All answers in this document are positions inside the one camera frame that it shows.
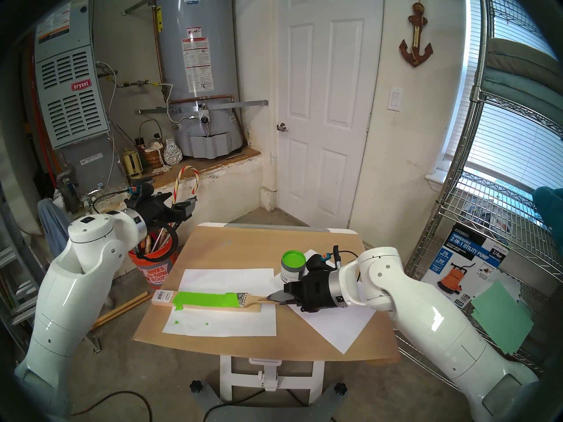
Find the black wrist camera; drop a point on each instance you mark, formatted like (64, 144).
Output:
(145, 190)
(316, 263)

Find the olive folded cushion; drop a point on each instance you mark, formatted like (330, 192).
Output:
(523, 56)

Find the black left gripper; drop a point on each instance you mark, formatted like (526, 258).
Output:
(158, 210)

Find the wooden chip paint brush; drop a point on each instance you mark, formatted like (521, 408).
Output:
(250, 299)

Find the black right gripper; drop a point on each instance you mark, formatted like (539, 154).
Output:
(316, 289)

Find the brown hardboard table cover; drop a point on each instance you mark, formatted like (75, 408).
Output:
(246, 249)

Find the white light switch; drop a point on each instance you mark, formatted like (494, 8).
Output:
(394, 100)

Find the rusty anchor wall decoration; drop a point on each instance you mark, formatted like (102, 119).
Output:
(414, 49)

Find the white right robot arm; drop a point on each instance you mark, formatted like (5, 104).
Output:
(422, 315)

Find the grey bryant furnace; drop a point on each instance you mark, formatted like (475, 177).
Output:
(70, 96)

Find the green paint sample jar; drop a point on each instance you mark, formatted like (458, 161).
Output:
(293, 269)

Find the wooden sticks bundle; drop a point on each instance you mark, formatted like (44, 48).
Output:
(123, 310)

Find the light wood plank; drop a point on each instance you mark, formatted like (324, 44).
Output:
(206, 301)

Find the white window blinds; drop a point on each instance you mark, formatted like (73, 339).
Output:
(506, 140)

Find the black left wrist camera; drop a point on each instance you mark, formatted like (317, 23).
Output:
(145, 190)

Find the white water heater platform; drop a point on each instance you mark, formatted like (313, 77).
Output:
(224, 183)

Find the blue cloth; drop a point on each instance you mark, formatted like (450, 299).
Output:
(55, 227)

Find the grey water heater tank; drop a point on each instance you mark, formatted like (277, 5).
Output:
(198, 52)

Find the teal folded cushion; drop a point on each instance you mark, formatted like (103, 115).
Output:
(514, 93)

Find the utility pump box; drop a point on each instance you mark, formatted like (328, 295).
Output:
(466, 263)

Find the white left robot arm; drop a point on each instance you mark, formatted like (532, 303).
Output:
(74, 289)

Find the orange plastic bucket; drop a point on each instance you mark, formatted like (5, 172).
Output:
(154, 271)

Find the white paper sheet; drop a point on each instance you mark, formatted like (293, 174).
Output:
(220, 324)
(338, 329)

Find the striped candy cane decoration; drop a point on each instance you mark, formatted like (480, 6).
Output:
(195, 179)

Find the foil wrapped object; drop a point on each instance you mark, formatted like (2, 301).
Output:
(172, 153)

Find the white panel door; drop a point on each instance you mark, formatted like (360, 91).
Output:
(327, 96)

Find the tan board table top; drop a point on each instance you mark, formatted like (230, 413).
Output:
(270, 377)

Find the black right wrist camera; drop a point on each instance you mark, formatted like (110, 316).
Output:
(316, 263)

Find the light green paper sheet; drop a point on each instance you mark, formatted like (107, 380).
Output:
(503, 320)

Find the aluminium ladder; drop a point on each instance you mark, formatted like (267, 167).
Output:
(17, 293)

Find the dark teal fabric object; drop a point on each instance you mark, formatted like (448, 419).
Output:
(550, 208)

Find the yellow gas pipe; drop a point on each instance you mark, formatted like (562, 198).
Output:
(136, 83)

